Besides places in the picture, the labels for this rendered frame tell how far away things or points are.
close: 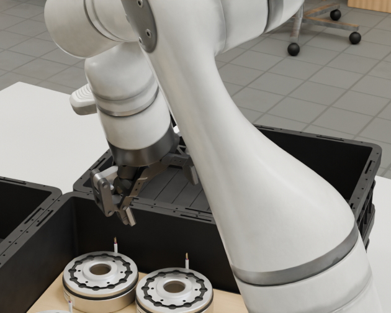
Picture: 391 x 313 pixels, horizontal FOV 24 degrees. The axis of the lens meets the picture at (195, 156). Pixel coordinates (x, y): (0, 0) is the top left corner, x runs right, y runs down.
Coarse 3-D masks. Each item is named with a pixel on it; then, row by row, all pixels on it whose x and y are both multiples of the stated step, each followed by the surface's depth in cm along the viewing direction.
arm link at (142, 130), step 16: (80, 96) 100; (160, 96) 95; (80, 112) 101; (96, 112) 101; (144, 112) 93; (160, 112) 95; (112, 128) 95; (128, 128) 94; (144, 128) 95; (160, 128) 96; (112, 144) 98; (128, 144) 96; (144, 144) 96
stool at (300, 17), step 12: (300, 12) 447; (312, 12) 455; (324, 12) 461; (336, 12) 469; (300, 24) 440; (324, 24) 444; (336, 24) 441; (348, 24) 439; (360, 36) 439; (288, 48) 426
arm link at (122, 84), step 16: (112, 48) 91; (128, 48) 90; (96, 64) 90; (112, 64) 90; (128, 64) 89; (144, 64) 89; (96, 80) 90; (112, 80) 89; (128, 80) 90; (144, 80) 91; (96, 96) 92; (112, 96) 91; (128, 96) 91; (144, 96) 92; (112, 112) 93; (128, 112) 93
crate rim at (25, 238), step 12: (72, 192) 129; (60, 204) 126; (132, 204) 126; (144, 204) 126; (48, 216) 123; (168, 216) 123; (180, 216) 123; (192, 216) 123; (204, 216) 123; (36, 228) 120; (216, 228) 121; (24, 240) 117; (12, 252) 115; (0, 264) 113
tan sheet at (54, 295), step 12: (60, 276) 128; (144, 276) 128; (48, 288) 125; (60, 288) 125; (48, 300) 123; (60, 300) 123; (216, 300) 123; (228, 300) 123; (240, 300) 123; (84, 312) 120; (120, 312) 120; (132, 312) 120; (216, 312) 120; (228, 312) 120; (240, 312) 120
